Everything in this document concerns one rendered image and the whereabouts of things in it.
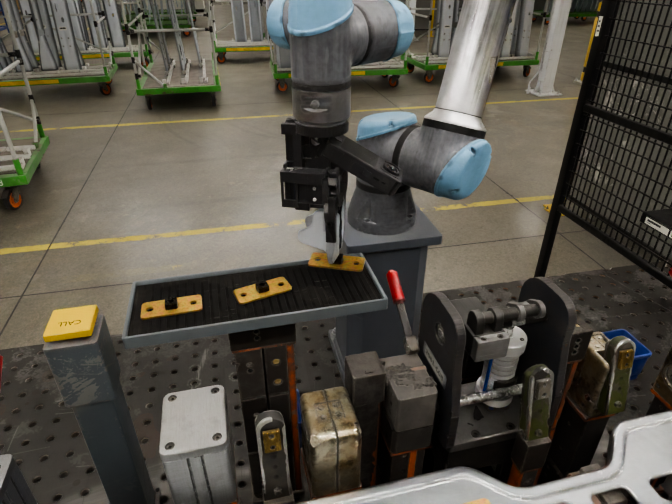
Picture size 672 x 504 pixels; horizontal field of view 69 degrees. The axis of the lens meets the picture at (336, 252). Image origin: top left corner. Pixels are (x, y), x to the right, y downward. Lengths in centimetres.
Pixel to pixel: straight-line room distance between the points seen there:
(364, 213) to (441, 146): 23
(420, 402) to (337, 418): 12
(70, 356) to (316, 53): 52
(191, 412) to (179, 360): 71
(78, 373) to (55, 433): 51
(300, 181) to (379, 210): 37
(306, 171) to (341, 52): 16
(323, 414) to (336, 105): 40
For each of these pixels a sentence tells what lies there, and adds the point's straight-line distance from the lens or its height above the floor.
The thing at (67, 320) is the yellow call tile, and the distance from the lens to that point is 78.
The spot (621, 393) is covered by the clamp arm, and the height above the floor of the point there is 102.
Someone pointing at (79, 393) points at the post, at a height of 105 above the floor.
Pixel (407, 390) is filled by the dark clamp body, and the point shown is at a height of 108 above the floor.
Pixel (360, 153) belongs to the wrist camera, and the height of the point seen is 137.
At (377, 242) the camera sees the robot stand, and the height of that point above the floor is 110.
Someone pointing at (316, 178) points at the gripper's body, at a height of 134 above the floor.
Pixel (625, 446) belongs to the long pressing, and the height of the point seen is 100.
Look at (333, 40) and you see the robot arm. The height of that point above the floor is 151.
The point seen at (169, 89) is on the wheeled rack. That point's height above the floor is 26.
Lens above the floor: 159
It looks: 31 degrees down
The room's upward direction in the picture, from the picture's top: straight up
